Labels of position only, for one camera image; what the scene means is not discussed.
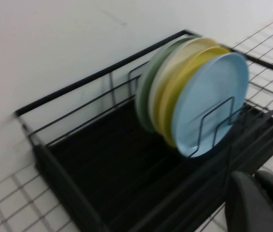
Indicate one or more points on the yellow plate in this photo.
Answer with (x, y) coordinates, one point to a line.
(168, 108)

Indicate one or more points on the cream plate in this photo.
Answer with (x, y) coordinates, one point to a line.
(194, 47)

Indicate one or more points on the green plate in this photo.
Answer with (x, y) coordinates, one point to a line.
(143, 96)

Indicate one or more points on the white black-grid tablecloth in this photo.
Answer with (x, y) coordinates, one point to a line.
(18, 205)

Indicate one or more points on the light blue plate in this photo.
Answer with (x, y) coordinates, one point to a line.
(211, 96)

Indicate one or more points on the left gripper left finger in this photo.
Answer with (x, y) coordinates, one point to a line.
(241, 205)

